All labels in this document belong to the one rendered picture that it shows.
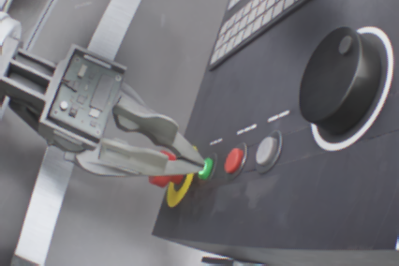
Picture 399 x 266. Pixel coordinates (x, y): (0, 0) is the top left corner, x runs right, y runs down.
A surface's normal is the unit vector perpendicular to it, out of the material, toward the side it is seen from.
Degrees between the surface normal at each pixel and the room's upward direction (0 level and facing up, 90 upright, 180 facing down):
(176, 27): 86
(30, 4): 86
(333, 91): 90
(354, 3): 90
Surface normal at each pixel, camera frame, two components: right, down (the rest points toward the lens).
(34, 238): 0.37, -0.25
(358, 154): -0.88, -0.39
